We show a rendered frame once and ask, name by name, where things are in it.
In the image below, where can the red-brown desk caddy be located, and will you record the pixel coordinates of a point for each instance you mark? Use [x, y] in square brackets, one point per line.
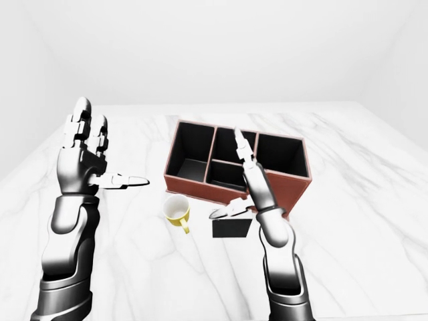
[240, 164]

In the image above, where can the black book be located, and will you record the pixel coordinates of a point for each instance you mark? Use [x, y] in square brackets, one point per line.
[231, 228]

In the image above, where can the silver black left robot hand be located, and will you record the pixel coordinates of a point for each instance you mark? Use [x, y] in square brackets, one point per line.
[73, 167]

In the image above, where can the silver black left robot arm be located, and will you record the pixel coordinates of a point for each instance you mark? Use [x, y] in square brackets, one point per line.
[63, 257]

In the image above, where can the yellow mug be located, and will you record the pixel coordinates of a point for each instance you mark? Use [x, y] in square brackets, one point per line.
[177, 210]

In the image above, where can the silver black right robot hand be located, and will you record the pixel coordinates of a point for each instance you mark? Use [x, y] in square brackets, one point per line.
[259, 187]

